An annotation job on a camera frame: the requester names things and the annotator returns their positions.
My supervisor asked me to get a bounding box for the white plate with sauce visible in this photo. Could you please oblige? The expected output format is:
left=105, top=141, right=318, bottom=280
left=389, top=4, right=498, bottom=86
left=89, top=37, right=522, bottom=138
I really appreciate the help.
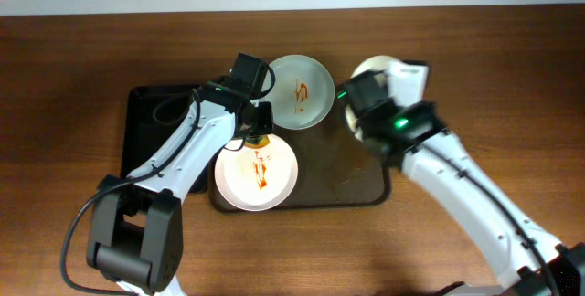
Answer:
left=338, top=56, right=402, bottom=142

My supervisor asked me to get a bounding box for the green and orange sponge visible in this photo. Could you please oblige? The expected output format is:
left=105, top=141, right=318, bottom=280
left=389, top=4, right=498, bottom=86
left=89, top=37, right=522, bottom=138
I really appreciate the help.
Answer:
left=244, top=135, right=270, bottom=149

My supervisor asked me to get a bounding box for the pink plate with sauce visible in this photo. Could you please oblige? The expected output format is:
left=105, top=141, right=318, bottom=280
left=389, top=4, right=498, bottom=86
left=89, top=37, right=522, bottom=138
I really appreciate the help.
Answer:
left=214, top=134, right=299, bottom=212

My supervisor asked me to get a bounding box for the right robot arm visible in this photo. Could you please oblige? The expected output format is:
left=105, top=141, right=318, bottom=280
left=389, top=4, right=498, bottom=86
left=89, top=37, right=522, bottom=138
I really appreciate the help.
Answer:
left=337, top=56, right=584, bottom=295

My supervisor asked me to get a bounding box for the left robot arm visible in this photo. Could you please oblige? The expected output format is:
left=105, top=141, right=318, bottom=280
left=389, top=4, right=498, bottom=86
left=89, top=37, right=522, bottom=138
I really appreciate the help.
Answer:
left=86, top=53, right=275, bottom=295

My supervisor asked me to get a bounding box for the brown serving tray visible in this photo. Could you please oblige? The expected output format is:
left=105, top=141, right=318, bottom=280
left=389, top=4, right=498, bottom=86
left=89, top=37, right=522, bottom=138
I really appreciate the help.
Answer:
left=208, top=100, right=392, bottom=213

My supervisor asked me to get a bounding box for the black rectangular tray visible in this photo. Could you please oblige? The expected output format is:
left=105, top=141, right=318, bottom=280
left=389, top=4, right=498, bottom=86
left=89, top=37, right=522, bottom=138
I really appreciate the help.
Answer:
left=120, top=84, right=197, bottom=177

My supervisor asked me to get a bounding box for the pale blue plate with sauce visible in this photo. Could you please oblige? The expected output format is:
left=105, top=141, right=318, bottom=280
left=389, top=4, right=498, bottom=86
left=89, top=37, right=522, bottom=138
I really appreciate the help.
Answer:
left=260, top=55, right=335, bottom=130

